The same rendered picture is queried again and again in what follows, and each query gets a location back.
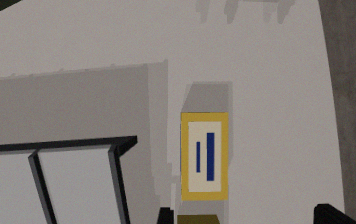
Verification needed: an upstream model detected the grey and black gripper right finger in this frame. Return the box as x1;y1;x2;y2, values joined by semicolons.
313;203;356;224

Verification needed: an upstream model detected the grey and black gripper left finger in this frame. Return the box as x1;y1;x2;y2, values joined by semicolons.
157;207;174;224

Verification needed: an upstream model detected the yellow carton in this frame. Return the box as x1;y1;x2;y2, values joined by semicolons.
177;214;220;224
180;112;228;200

